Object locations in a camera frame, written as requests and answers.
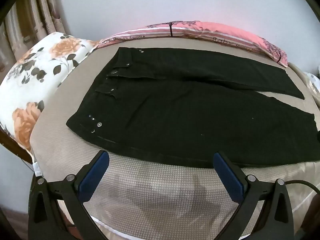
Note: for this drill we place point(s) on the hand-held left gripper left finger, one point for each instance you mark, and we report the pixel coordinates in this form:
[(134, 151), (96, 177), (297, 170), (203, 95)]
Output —
[(95, 172)]

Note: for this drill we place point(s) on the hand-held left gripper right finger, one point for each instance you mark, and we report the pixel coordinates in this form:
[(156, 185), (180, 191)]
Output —
[(228, 177)]

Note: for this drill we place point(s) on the black pants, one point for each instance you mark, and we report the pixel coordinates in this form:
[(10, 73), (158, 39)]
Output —
[(175, 120)]

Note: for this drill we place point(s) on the white floral pillow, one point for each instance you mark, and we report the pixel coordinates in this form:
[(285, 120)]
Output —
[(37, 62)]

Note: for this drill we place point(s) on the white crumpled cloth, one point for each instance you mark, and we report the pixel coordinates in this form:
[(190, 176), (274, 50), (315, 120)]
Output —
[(312, 82)]

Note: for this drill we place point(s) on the pink striped pillow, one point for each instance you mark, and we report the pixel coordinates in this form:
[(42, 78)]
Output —
[(225, 31)]

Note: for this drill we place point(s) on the beige patterned curtain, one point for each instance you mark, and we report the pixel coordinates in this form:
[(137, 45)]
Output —
[(30, 12)]

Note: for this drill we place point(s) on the dark wooden bed frame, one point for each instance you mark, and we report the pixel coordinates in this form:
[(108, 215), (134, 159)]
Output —
[(15, 148)]

